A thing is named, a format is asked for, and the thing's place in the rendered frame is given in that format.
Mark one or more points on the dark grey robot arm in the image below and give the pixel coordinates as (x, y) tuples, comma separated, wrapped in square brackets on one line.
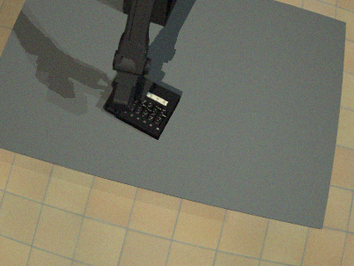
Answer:
[(133, 44)]

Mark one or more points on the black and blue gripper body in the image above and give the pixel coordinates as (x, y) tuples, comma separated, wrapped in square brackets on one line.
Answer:
[(146, 86)]

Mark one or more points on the black lighting desk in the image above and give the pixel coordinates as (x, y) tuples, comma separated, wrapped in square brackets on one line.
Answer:
[(160, 103)]

